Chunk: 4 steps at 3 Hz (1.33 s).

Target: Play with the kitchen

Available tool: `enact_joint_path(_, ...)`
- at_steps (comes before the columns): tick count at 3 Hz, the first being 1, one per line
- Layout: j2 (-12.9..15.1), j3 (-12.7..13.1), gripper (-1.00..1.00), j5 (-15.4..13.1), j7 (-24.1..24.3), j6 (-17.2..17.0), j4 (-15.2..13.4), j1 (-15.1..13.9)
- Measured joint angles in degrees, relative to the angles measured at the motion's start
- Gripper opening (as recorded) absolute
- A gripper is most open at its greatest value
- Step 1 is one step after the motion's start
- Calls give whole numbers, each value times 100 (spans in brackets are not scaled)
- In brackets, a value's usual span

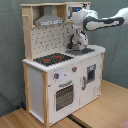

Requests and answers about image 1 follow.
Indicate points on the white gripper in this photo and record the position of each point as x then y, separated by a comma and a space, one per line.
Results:
80, 40

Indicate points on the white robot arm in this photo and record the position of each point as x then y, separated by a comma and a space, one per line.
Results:
87, 20

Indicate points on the wooden toy kitchen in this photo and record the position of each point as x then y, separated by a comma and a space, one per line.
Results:
40, 84

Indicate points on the black toy faucet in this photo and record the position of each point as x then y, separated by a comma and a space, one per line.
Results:
70, 43

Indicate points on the grey toy sink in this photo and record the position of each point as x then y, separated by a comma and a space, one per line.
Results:
79, 52

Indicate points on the toy dishwasher door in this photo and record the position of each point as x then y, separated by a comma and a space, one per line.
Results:
90, 76

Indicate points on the toy microwave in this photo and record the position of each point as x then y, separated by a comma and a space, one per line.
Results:
75, 7

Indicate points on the black toy stovetop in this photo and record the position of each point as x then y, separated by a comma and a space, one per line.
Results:
52, 59

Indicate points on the grey range hood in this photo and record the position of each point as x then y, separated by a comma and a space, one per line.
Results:
48, 18

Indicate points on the red left oven knob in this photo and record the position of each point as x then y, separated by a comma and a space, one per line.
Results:
56, 75

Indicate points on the toy oven door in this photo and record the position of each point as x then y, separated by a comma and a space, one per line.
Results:
65, 96

